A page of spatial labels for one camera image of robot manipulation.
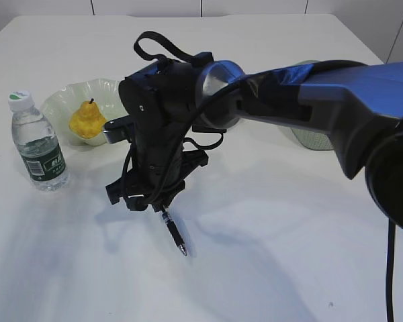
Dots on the black square pen holder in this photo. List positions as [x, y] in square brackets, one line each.
[203, 129]

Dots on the green woven plastic basket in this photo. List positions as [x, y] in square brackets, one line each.
[314, 137]

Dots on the black pen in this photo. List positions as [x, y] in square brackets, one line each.
[173, 230]

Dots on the green wavy glass plate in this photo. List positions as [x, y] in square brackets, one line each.
[60, 106]

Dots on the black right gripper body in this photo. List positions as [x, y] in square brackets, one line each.
[160, 98]

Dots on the yellow pear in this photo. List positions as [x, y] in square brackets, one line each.
[87, 121]

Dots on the clear water bottle green label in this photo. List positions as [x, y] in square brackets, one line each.
[36, 142]

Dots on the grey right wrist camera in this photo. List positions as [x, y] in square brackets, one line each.
[120, 129]

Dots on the blue black right robot arm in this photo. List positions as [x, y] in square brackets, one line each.
[358, 107]

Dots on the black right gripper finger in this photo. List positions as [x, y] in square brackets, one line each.
[138, 202]
[161, 203]

